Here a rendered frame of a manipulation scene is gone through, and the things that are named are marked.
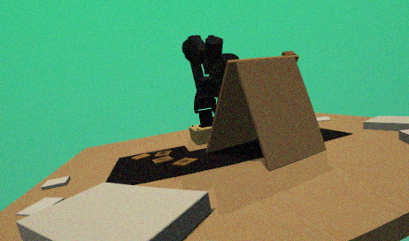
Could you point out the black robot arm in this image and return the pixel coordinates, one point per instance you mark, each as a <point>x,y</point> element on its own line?
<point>208,54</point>

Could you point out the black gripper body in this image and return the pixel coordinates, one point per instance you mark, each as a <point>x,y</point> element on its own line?
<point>204,82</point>

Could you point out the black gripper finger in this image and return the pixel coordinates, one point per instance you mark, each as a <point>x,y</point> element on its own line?
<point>215,87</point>

